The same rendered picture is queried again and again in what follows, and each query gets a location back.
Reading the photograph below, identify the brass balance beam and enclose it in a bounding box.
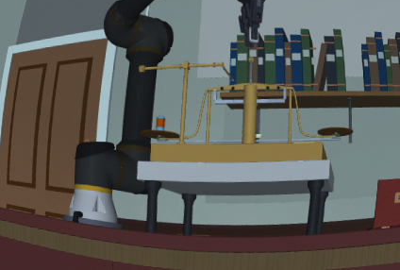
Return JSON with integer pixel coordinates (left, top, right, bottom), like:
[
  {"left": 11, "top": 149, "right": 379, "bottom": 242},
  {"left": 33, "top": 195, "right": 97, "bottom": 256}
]
[{"left": 184, "top": 82, "right": 334, "bottom": 144}]

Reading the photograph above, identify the brass balance base and column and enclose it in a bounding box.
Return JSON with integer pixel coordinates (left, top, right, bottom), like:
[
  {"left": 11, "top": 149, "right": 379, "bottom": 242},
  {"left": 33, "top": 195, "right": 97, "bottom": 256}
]
[{"left": 149, "top": 83, "right": 328, "bottom": 164}]

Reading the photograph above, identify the brass rider rod carrier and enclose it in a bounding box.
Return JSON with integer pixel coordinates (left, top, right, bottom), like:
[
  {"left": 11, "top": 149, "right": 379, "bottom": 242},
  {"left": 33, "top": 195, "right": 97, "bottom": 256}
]
[{"left": 138, "top": 60, "right": 236, "bottom": 145}]

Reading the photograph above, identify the dark brown round balance pan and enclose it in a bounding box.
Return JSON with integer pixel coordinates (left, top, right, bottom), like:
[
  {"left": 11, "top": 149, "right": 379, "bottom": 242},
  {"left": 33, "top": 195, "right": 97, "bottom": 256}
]
[
  {"left": 140, "top": 129, "right": 180, "bottom": 140},
  {"left": 317, "top": 126, "right": 354, "bottom": 138}
]

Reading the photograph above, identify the dark red case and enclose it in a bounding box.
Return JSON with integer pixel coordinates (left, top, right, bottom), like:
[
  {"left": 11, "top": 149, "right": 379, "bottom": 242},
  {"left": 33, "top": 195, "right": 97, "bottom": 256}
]
[{"left": 373, "top": 177, "right": 400, "bottom": 230}]

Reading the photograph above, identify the green book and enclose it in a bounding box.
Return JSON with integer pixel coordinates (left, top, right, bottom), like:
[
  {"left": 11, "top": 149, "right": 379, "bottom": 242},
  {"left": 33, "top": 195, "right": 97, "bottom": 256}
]
[
  {"left": 299, "top": 28, "right": 316, "bottom": 93},
  {"left": 382, "top": 52, "right": 394, "bottom": 93},
  {"left": 236, "top": 35, "right": 251, "bottom": 85},
  {"left": 263, "top": 34, "right": 277, "bottom": 88},
  {"left": 332, "top": 28, "right": 347, "bottom": 93}
]

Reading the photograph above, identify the blue book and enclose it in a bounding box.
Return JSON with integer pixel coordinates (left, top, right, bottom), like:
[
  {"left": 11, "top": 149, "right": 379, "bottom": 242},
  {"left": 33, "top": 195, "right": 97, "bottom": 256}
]
[
  {"left": 229, "top": 42, "right": 239, "bottom": 86},
  {"left": 374, "top": 31, "right": 388, "bottom": 93},
  {"left": 360, "top": 43, "right": 372, "bottom": 93},
  {"left": 274, "top": 27, "right": 290, "bottom": 89},
  {"left": 289, "top": 33, "right": 305, "bottom": 92}
]

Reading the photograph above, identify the dark navy book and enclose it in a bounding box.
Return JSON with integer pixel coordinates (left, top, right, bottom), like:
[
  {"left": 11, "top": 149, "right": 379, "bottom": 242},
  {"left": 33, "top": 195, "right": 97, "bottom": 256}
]
[
  {"left": 250, "top": 42, "right": 266, "bottom": 85},
  {"left": 323, "top": 35, "right": 338, "bottom": 93}
]

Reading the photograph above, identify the brown book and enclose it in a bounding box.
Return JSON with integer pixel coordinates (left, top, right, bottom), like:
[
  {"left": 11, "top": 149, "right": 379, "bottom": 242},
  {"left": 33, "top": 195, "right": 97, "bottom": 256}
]
[
  {"left": 312, "top": 42, "right": 328, "bottom": 93},
  {"left": 284, "top": 41, "right": 292, "bottom": 91},
  {"left": 365, "top": 36, "right": 379, "bottom": 93},
  {"left": 387, "top": 38, "right": 400, "bottom": 93}
]

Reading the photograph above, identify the grey table with black legs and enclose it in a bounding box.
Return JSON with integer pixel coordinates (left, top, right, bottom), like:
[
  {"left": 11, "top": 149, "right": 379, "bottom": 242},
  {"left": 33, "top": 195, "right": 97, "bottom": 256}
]
[{"left": 136, "top": 159, "right": 335, "bottom": 236}]

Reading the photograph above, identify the brown panelled door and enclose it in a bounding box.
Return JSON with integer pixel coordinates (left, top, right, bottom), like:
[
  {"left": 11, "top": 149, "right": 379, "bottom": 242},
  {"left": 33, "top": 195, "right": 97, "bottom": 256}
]
[{"left": 0, "top": 28, "right": 118, "bottom": 221}]

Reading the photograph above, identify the grey beam arrest frame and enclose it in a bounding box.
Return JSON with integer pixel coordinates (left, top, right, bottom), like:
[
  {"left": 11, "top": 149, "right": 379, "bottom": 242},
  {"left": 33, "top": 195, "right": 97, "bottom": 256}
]
[{"left": 212, "top": 89, "right": 288, "bottom": 106}]

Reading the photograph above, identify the brown wooden wall shelf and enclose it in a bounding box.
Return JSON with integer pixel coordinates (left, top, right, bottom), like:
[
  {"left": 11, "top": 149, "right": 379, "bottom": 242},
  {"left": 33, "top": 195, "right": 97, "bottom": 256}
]
[{"left": 219, "top": 90, "right": 400, "bottom": 144}]

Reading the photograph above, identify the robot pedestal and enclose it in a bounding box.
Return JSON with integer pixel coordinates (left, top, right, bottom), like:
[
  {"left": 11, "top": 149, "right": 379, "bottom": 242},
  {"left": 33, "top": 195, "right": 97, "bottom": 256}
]
[{"left": 62, "top": 189, "right": 125, "bottom": 230}]

